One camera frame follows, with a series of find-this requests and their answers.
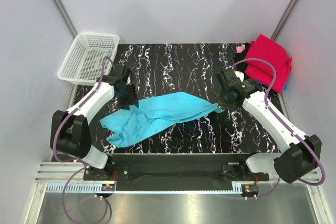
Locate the pink paper tag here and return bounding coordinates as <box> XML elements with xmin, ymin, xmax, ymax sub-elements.
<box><xmin>236</xmin><ymin>46</ymin><xmax>246</xmax><ymax>53</ymax></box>

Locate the white plastic basket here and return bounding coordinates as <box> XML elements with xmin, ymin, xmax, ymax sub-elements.
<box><xmin>57</xmin><ymin>32</ymin><xmax>120</xmax><ymax>86</ymax></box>

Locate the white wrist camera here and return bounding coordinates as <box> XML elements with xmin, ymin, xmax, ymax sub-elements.
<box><xmin>126</xmin><ymin>77</ymin><xmax>132</xmax><ymax>85</ymax></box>
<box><xmin>234</xmin><ymin>70</ymin><xmax>245</xmax><ymax>82</ymax></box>

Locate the folded black t shirt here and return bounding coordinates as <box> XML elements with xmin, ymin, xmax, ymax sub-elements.
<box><xmin>234</xmin><ymin>43</ymin><xmax>250</xmax><ymax>80</ymax></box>

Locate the right corner metal post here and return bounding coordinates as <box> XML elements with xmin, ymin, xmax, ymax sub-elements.
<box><xmin>271</xmin><ymin>0</ymin><xmax>299</xmax><ymax>41</ymax></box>

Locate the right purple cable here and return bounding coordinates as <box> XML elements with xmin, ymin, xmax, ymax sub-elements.
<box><xmin>228</xmin><ymin>58</ymin><xmax>327</xmax><ymax>200</ymax></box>

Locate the folded blue t shirt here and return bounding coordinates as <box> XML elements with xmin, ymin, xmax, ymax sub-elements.
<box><xmin>256</xmin><ymin>82</ymin><xmax>287</xmax><ymax>90</ymax></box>

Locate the cyan t shirt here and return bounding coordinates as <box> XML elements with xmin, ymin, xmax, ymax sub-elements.
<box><xmin>100</xmin><ymin>92</ymin><xmax>224</xmax><ymax>148</ymax></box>

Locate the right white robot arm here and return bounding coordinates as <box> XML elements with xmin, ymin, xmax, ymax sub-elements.
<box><xmin>216</xmin><ymin>68</ymin><xmax>322</xmax><ymax>184</ymax></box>

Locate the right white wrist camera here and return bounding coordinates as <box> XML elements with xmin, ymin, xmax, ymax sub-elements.
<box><xmin>234</xmin><ymin>70</ymin><xmax>245</xmax><ymax>82</ymax></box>

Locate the corner metal post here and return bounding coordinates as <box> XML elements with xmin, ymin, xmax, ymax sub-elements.
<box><xmin>52</xmin><ymin>0</ymin><xmax>78</xmax><ymax>38</ymax></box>
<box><xmin>271</xmin><ymin>0</ymin><xmax>299</xmax><ymax>41</ymax></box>

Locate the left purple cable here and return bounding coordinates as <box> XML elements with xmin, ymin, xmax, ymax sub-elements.
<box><xmin>52</xmin><ymin>56</ymin><xmax>115</xmax><ymax>223</ymax></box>

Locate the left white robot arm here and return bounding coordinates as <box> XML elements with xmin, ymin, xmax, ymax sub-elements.
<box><xmin>50</xmin><ymin>65</ymin><xmax>139</xmax><ymax>180</ymax></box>

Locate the left corner metal post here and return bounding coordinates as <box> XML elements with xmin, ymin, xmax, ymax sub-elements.
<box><xmin>52</xmin><ymin>0</ymin><xmax>78</xmax><ymax>38</ymax></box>

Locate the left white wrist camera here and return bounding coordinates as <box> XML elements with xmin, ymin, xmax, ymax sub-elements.
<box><xmin>126</xmin><ymin>77</ymin><xmax>132</xmax><ymax>85</ymax></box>

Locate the purple cable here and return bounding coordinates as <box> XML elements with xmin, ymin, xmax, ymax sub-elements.
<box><xmin>52</xmin><ymin>56</ymin><xmax>115</xmax><ymax>223</ymax></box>
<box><xmin>228</xmin><ymin>58</ymin><xmax>327</xmax><ymax>200</ymax></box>

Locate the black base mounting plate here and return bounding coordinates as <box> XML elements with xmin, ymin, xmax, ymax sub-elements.
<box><xmin>87</xmin><ymin>154</ymin><xmax>269</xmax><ymax>182</ymax></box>

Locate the folded red t shirt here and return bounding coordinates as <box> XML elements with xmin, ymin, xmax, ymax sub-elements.
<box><xmin>245</xmin><ymin>35</ymin><xmax>292</xmax><ymax>93</ymax></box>

